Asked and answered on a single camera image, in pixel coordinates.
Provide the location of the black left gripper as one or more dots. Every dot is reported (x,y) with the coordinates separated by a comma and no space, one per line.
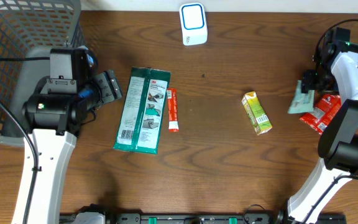
(109,81)

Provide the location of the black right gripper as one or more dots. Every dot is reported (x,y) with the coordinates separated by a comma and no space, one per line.
(307,82)

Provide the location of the red snack bag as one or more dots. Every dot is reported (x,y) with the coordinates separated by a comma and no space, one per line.
(323,112)

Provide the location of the mint wet wipes pack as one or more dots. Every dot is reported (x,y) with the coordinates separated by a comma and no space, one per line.
(302,102)

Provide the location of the green tea drink carton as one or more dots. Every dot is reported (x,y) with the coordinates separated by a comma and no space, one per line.
(258,118)

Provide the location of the green white 3M package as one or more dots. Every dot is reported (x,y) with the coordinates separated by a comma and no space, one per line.
(142,115)

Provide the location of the red chocolate bar wrapper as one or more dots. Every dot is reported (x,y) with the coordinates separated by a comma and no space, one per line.
(172,110)

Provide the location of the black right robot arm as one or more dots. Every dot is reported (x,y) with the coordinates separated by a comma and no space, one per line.
(336,59)

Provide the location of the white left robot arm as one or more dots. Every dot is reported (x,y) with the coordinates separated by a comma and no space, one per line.
(53,111)

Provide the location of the white barcode scanner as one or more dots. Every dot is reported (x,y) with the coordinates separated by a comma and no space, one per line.
(193,24)

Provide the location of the grey plastic mesh basket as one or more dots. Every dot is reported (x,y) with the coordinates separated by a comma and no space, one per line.
(28,30)

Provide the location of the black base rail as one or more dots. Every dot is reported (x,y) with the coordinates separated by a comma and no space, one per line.
(98,214)

